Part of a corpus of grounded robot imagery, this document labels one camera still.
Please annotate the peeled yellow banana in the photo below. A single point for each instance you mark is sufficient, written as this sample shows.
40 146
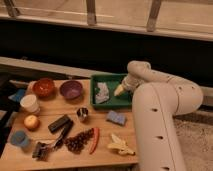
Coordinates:
120 146

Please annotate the orange apple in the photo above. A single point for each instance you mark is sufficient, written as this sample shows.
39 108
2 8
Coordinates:
31 122

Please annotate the black rectangular box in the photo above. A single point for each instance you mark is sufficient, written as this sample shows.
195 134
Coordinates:
57 124

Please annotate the purple bowl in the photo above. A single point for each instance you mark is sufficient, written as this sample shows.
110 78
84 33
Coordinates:
71 89

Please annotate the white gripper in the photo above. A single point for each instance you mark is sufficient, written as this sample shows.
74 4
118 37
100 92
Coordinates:
129 83

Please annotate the small metal cup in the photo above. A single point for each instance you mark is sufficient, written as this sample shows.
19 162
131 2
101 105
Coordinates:
82 114

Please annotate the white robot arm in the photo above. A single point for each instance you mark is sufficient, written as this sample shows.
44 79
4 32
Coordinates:
157 98

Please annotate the blue cloth at table edge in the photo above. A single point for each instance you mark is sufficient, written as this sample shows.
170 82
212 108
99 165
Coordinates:
18 95

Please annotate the bunch of dark grapes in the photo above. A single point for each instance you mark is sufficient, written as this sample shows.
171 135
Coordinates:
76 144

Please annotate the green plastic tray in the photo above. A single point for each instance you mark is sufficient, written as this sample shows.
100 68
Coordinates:
111 81

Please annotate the white crumpled cloth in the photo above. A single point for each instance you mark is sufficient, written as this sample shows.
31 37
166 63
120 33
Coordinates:
102 93

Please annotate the red bowl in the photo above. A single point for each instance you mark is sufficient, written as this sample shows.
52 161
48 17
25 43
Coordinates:
44 87

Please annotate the black handled spoon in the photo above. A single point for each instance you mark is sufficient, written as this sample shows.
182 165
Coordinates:
63 134

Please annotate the blue sponge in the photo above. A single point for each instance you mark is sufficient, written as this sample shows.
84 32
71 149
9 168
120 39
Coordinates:
117 118

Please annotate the black handled brush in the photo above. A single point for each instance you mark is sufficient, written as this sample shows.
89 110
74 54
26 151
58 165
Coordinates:
42 150

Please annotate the red chili pepper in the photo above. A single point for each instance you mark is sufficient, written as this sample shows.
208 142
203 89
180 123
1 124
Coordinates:
95 140

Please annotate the blue plastic cup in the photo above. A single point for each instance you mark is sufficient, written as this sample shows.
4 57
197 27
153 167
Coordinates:
19 139

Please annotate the white paper cup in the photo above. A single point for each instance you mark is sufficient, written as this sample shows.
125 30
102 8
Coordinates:
30 103

